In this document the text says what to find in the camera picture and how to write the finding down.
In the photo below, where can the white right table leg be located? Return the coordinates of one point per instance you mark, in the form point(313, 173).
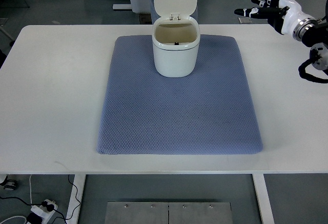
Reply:
point(264, 205)

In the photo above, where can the white power strip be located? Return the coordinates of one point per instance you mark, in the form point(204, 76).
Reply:
point(43, 213)

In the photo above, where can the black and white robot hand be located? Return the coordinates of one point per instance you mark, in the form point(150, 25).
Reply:
point(285, 16)

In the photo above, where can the white trash bin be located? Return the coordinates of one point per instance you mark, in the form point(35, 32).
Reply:
point(175, 37)

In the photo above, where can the cardboard box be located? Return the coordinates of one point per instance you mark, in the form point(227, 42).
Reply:
point(145, 19)

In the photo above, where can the white table leg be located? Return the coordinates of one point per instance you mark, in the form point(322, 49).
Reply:
point(77, 182)
point(264, 205)

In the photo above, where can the white left table leg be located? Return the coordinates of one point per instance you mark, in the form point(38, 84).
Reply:
point(77, 182)

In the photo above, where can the caster wheel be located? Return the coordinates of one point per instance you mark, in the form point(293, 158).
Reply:
point(7, 183)

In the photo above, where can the metal floor plate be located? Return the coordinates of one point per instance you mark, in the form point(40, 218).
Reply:
point(168, 212)

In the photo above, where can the blue quilted mat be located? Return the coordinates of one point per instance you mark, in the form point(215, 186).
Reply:
point(208, 112)

